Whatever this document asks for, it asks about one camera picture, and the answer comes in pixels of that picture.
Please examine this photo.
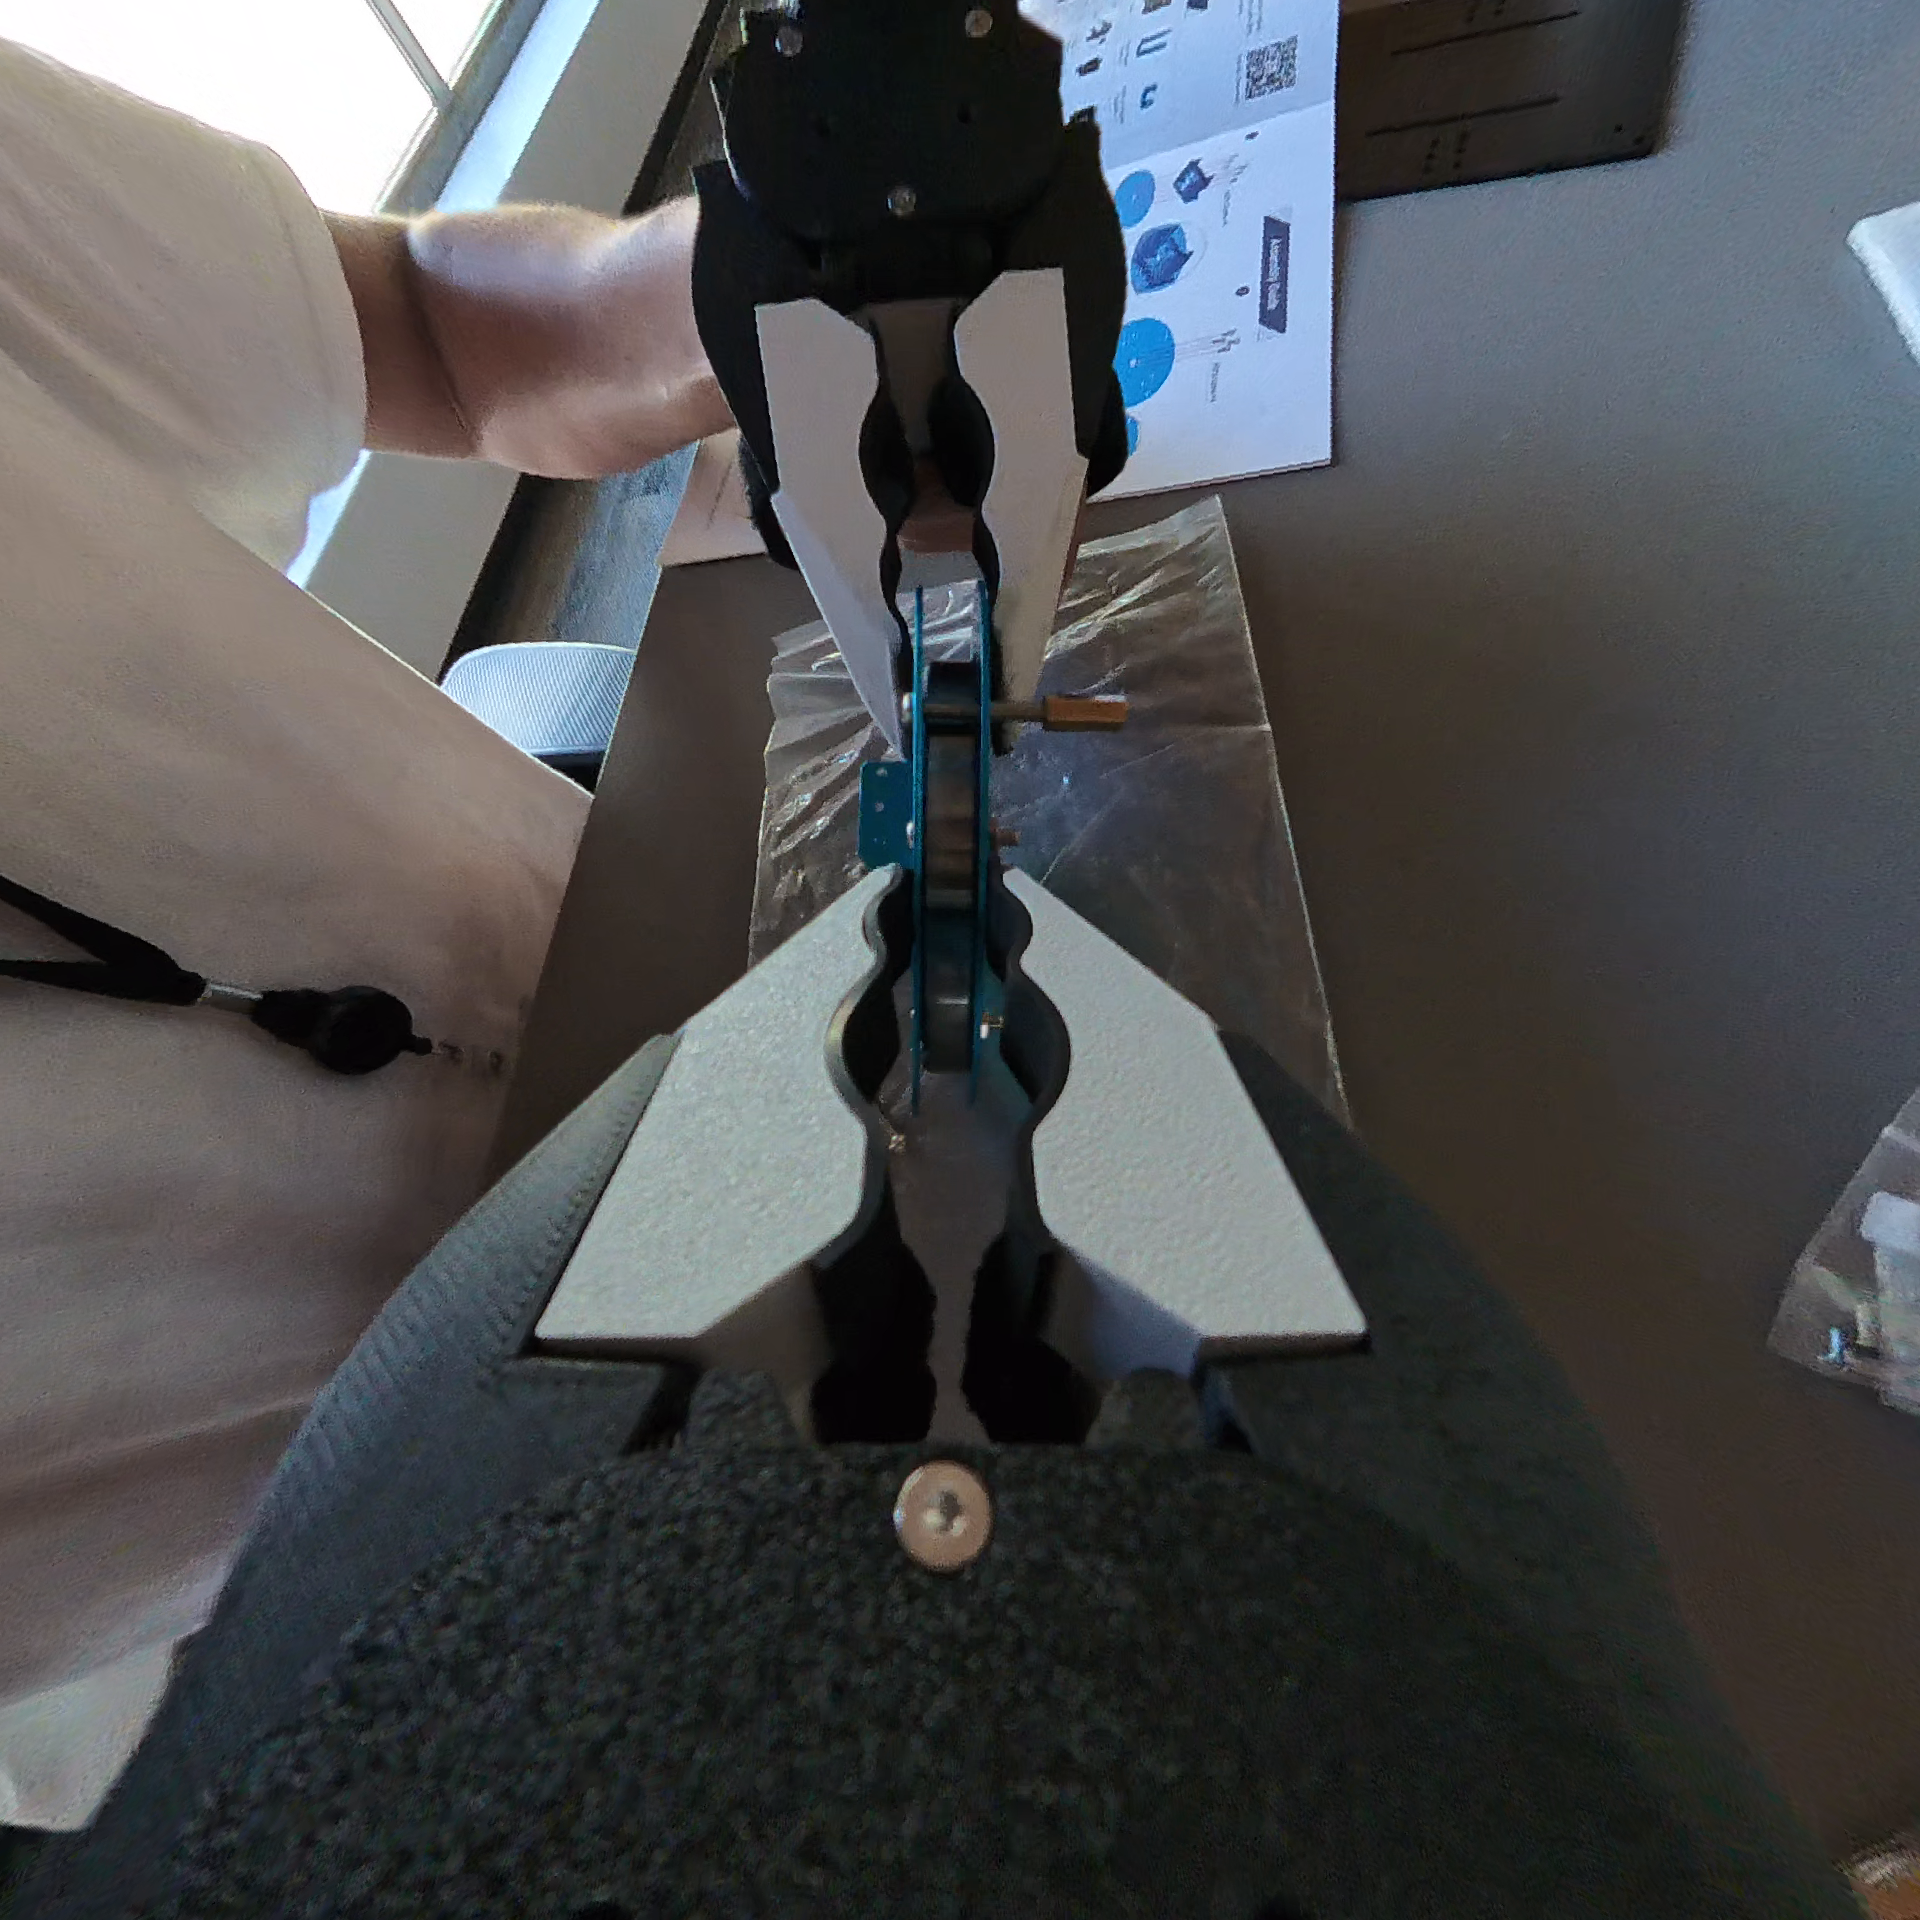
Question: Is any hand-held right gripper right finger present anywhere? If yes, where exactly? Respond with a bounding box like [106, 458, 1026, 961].
[958, 870, 1373, 1448]

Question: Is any person's left hand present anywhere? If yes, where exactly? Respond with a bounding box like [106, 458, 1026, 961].
[899, 458, 985, 551]

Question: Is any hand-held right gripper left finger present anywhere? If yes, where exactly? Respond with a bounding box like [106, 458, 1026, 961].
[534, 870, 944, 1449]

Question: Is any black flat device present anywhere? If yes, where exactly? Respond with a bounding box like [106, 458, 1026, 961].
[1338, 0, 1684, 203]

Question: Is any clear plastic bag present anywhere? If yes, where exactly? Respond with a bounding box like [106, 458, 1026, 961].
[748, 498, 1349, 1128]

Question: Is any pile of small hardware bags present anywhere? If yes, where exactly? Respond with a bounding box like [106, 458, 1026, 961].
[1768, 1091, 1920, 1415]

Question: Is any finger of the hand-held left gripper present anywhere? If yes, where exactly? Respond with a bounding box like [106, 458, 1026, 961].
[753, 299, 919, 754]
[953, 272, 1094, 710]

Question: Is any white foam sheet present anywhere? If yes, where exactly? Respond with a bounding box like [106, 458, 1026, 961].
[1845, 203, 1920, 371]

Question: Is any person's left forearm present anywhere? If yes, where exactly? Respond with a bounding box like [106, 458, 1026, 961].
[323, 196, 744, 482]

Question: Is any black strap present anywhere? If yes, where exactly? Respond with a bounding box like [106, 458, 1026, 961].
[0, 875, 441, 1077]

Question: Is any grey desk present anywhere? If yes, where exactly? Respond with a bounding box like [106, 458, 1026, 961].
[444, 0, 1920, 1862]

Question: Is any blue round rotating base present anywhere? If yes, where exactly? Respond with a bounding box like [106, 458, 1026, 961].
[857, 582, 1003, 1115]

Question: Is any white assembly guide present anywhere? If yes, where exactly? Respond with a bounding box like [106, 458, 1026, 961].
[661, 0, 1339, 569]

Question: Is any white mesh chair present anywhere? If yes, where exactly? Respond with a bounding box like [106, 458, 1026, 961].
[441, 644, 631, 792]

